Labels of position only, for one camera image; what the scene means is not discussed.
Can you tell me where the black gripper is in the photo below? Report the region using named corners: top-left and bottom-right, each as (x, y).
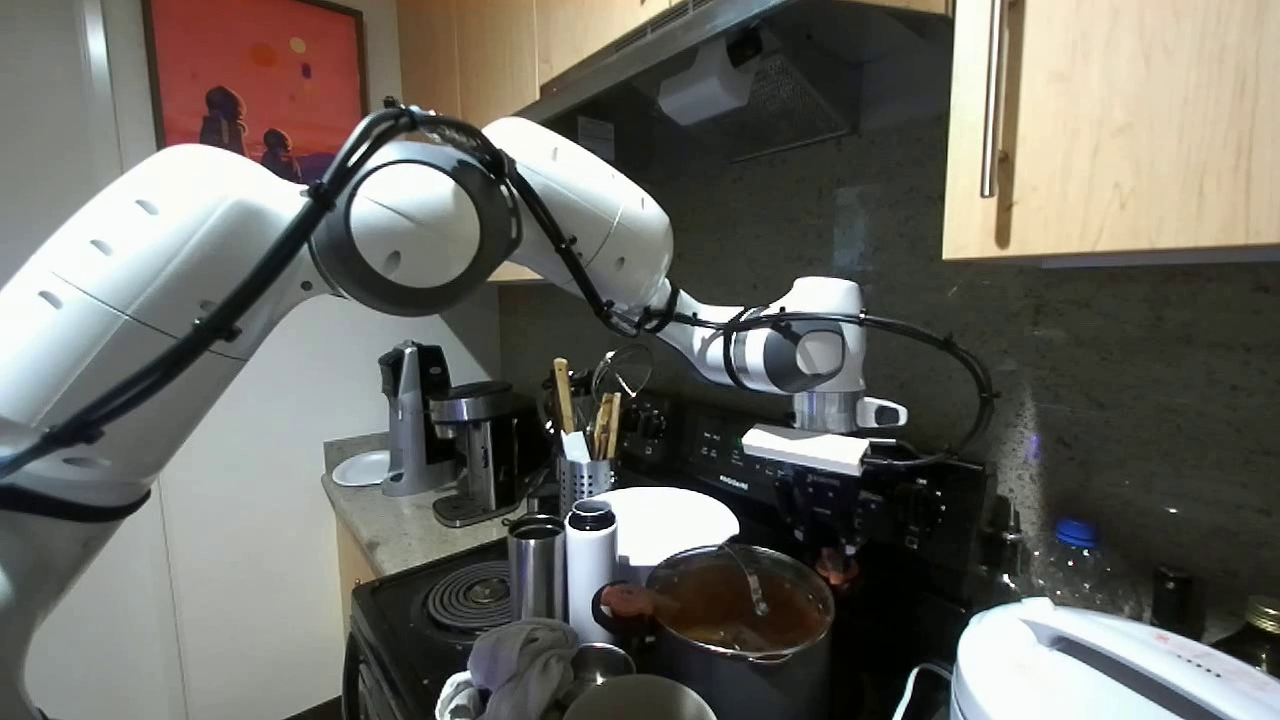
top-left (783, 467), bottom-right (896, 556)

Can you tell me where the glass pot lid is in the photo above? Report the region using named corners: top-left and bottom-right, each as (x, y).
top-left (643, 540), bottom-right (839, 669)

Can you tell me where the black cooking pot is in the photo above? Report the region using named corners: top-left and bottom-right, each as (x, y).
top-left (590, 540), bottom-right (863, 720)

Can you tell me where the white appliance lid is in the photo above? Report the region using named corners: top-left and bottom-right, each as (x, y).
top-left (947, 594), bottom-right (1280, 720)

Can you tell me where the white round dish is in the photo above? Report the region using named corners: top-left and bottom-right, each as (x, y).
top-left (590, 483), bottom-right (745, 572)

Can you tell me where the dark glass bottle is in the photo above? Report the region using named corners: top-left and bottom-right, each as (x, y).
top-left (978, 493), bottom-right (1039, 604)

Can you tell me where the wooden spatula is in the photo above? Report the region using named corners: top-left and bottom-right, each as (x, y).
top-left (590, 387), bottom-right (628, 465)

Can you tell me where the clear bottle blue cap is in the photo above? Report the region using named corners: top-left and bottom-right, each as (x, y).
top-left (1037, 518), bottom-right (1134, 618)

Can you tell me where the steel utensil holder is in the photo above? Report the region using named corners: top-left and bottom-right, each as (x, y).
top-left (555, 454), bottom-right (619, 518)

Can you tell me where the metal strainer utensil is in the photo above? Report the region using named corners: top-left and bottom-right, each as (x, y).
top-left (589, 341), bottom-right (661, 404)

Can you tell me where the white thermos bottle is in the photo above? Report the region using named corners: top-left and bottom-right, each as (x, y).
top-left (563, 496), bottom-right (619, 652)

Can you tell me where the small steel bowl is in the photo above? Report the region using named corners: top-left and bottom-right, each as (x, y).
top-left (572, 642), bottom-right (638, 684)

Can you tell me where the wooden spoon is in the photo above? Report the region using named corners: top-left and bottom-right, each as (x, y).
top-left (549, 351), bottom-right (580, 438)

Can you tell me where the steel travel tumbler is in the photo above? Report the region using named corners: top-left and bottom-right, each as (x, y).
top-left (502, 513), bottom-right (568, 624)

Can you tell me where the dark jar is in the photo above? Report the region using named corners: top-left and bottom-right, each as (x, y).
top-left (1144, 560), bottom-right (1201, 632)

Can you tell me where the white crumpled cloth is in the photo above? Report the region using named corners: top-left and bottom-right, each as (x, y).
top-left (431, 618), bottom-right (590, 720)

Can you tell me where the black steel coffee maker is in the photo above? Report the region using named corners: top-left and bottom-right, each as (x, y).
top-left (425, 381), bottom-right (530, 529)

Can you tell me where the black coil burner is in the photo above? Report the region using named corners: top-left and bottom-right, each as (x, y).
top-left (418, 556), bottom-right (514, 638)

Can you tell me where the steel range hood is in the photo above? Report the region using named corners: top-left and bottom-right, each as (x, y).
top-left (537, 0), bottom-right (955, 175)

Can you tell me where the white range hood lamp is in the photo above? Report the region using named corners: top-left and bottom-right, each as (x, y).
top-left (651, 38), bottom-right (760, 132)

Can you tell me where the black electric stove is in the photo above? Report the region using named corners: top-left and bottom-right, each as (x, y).
top-left (341, 392), bottom-right (995, 720)

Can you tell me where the small white dish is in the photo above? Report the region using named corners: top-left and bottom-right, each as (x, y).
top-left (329, 449), bottom-right (405, 493)

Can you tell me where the red framed painting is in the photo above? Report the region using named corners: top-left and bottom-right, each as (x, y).
top-left (140, 0), bottom-right (373, 185)

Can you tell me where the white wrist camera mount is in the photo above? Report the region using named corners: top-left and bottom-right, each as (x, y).
top-left (738, 421), bottom-right (871, 481)

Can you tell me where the steel cabinet handle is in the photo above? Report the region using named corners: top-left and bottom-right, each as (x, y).
top-left (975, 0), bottom-right (1025, 203)

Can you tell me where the wooden wall cabinet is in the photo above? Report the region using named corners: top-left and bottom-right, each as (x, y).
top-left (940, 0), bottom-right (1280, 266)
top-left (391, 0), bottom-right (693, 288)

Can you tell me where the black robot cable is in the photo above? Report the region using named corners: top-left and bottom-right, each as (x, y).
top-left (0, 101), bottom-right (1001, 483)

